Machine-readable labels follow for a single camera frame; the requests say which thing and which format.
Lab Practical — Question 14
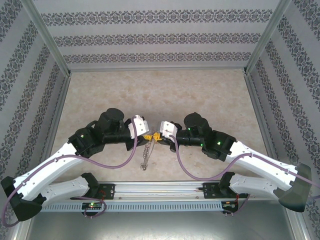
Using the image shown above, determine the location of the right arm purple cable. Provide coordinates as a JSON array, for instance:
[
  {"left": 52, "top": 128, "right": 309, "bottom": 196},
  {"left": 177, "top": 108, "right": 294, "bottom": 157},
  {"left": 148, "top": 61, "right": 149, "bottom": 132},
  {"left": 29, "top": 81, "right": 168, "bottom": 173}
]
[{"left": 171, "top": 134, "right": 320, "bottom": 218}]

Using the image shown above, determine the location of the aluminium mounting rail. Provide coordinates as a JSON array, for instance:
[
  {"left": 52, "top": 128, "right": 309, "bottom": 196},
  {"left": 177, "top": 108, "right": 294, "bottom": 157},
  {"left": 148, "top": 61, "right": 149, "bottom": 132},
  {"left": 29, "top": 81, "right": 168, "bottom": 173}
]
[{"left": 48, "top": 181, "right": 281, "bottom": 201}]

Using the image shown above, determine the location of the grey metal shelf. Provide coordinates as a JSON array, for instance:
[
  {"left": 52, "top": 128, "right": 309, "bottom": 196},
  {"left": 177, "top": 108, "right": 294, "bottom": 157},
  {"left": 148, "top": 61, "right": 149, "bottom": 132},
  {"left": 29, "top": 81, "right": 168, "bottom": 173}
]
[{"left": 14, "top": 199, "right": 308, "bottom": 240}]

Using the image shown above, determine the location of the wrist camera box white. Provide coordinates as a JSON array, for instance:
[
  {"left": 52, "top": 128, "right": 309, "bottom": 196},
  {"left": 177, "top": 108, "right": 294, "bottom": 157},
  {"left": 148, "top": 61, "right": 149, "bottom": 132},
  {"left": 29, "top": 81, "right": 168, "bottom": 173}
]
[
  {"left": 127, "top": 114, "right": 151, "bottom": 138},
  {"left": 159, "top": 120, "right": 179, "bottom": 140}
]

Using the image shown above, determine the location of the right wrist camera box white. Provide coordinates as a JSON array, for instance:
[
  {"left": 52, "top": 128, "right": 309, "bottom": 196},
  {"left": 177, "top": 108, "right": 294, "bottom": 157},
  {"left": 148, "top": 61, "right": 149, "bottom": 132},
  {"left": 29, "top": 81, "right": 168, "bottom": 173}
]
[{"left": 159, "top": 120, "right": 179, "bottom": 140}]

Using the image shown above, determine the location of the aluminium frame post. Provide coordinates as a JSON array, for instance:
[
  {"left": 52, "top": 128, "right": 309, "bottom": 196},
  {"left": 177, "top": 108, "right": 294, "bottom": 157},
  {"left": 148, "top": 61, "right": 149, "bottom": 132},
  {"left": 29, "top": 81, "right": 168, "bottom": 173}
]
[
  {"left": 244, "top": 0, "right": 292, "bottom": 75},
  {"left": 21, "top": 0, "right": 72, "bottom": 76}
]

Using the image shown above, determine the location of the grey slotted cable duct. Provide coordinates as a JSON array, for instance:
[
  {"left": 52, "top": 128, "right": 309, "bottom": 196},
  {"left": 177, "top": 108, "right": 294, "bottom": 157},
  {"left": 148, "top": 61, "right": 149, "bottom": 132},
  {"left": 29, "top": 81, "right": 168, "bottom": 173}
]
[{"left": 41, "top": 201, "right": 225, "bottom": 213}]

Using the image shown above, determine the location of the silver keyring chain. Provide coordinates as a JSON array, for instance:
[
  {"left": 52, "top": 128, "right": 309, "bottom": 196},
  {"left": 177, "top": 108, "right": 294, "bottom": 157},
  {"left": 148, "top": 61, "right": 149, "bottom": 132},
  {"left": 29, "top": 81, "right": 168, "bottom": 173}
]
[{"left": 139, "top": 138, "right": 155, "bottom": 171}]

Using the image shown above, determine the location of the aluminium table edge rail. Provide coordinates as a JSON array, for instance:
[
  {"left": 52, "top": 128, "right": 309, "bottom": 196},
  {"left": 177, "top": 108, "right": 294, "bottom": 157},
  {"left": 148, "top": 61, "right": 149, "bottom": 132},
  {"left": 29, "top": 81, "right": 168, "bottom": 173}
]
[
  {"left": 42, "top": 74, "right": 72, "bottom": 161},
  {"left": 243, "top": 73, "right": 278, "bottom": 161}
]

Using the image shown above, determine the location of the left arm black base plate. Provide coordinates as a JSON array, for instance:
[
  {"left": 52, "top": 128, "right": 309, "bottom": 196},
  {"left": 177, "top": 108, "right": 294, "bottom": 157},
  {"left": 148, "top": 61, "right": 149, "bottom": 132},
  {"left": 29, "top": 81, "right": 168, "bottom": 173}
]
[{"left": 71, "top": 183, "right": 116, "bottom": 201}]

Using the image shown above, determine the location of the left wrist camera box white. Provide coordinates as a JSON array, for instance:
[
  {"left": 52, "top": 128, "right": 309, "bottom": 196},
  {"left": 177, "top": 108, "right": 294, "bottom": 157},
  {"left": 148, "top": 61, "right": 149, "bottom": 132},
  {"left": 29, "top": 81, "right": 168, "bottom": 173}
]
[{"left": 127, "top": 114, "right": 151, "bottom": 138}]

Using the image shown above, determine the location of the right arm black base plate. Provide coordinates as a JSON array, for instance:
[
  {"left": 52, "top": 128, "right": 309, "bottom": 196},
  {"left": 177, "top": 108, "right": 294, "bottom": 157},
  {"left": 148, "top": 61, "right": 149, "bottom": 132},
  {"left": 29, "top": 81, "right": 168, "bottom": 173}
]
[{"left": 202, "top": 181, "right": 250, "bottom": 200}]

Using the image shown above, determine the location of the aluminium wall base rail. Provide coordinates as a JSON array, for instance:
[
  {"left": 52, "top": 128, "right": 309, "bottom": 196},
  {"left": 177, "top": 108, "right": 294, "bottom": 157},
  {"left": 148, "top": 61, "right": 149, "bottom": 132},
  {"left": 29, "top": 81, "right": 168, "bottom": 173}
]
[{"left": 69, "top": 66, "right": 247, "bottom": 73}]

